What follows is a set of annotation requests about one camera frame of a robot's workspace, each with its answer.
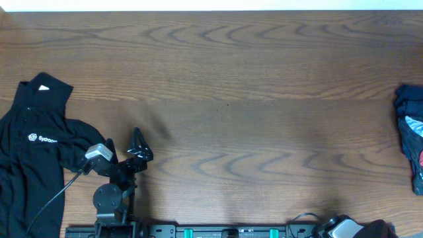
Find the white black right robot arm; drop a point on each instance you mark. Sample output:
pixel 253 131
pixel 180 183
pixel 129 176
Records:
pixel 344 226

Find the dark blue jeans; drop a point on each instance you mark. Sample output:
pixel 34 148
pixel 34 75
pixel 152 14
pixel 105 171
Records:
pixel 408 111

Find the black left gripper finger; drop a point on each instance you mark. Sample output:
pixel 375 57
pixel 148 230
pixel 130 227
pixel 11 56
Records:
pixel 139 147
pixel 110 145

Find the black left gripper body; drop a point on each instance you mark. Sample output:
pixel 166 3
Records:
pixel 128 170

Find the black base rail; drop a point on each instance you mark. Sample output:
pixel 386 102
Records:
pixel 201 231

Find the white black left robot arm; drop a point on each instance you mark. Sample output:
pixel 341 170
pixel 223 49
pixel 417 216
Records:
pixel 115 200

